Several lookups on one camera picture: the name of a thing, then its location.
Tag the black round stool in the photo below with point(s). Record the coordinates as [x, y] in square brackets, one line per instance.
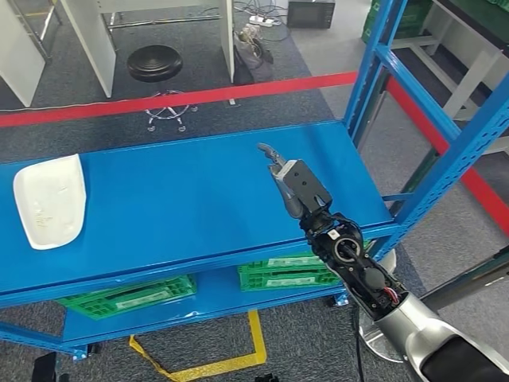
[154, 63]

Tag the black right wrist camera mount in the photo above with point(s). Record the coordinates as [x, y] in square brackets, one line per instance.
[306, 184]

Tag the blue metal workbench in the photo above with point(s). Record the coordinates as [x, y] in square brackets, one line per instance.
[179, 211]

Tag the green plastic crate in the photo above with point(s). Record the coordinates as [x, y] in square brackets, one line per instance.
[119, 300]
[369, 26]
[278, 274]

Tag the white desk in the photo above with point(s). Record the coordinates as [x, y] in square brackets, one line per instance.
[91, 42]
[19, 58]
[471, 74]

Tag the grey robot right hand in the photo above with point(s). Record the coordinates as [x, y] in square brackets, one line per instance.
[288, 198]

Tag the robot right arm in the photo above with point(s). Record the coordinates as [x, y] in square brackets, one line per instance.
[413, 327]

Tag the black box appliance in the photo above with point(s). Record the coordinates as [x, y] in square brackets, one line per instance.
[310, 13]

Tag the white power strip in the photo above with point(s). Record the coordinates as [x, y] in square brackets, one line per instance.
[264, 21]

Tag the grey backpack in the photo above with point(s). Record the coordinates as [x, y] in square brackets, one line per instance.
[248, 68]

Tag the blue metal shelf rack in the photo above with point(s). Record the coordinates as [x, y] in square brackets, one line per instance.
[457, 161]

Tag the white plastic shell part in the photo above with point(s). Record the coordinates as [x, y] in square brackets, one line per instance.
[50, 203]

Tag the grey metal bar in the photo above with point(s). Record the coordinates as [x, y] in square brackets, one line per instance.
[469, 279]

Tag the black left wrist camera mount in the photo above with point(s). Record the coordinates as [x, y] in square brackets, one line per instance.
[44, 369]

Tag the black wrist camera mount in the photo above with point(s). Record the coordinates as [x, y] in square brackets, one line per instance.
[44, 369]
[306, 184]

